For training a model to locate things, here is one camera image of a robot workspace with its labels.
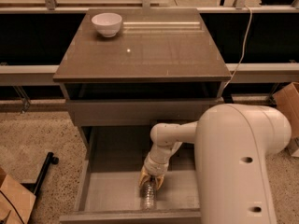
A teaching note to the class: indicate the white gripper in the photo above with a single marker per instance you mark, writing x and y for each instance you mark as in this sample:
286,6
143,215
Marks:
153,167

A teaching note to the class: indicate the clear plastic water bottle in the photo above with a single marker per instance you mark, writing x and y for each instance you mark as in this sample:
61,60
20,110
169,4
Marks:
148,195

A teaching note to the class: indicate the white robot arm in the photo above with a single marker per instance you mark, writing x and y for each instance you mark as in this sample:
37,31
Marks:
230,142

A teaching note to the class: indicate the open grey middle drawer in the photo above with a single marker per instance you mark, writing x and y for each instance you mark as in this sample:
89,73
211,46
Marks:
108,191

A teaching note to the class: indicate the closed grey top drawer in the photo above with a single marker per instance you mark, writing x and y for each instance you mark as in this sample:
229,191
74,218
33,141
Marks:
136,112

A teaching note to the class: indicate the grey drawer cabinet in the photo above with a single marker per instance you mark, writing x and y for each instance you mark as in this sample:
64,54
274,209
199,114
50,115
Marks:
158,54

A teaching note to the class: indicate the brown cardboard box left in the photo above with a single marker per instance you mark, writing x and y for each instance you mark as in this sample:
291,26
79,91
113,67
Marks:
16,201

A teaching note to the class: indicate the cardboard box right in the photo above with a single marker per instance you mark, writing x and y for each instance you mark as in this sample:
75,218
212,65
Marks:
287,100

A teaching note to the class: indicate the white ceramic bowl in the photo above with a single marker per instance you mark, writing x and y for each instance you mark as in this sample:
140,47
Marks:
107,24

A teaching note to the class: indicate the metal railing beam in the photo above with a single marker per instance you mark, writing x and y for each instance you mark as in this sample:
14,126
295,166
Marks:
42,75

